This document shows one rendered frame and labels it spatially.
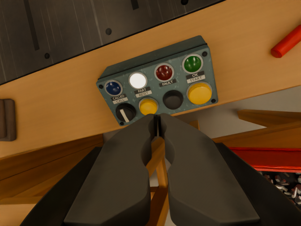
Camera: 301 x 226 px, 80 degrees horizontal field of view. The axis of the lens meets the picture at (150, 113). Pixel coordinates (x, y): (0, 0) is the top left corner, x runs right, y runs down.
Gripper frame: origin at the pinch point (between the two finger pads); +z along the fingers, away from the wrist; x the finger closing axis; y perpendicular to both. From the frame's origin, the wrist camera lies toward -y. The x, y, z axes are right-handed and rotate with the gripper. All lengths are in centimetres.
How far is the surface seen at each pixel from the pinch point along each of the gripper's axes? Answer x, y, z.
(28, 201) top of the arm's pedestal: -31.3, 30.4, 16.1
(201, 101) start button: 5.6, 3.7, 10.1
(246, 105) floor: 52, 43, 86
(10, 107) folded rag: -27.3, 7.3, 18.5
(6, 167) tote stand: -55, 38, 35
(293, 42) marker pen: 16.6, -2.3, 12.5
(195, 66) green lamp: 4.7, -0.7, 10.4
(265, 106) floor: 62, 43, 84
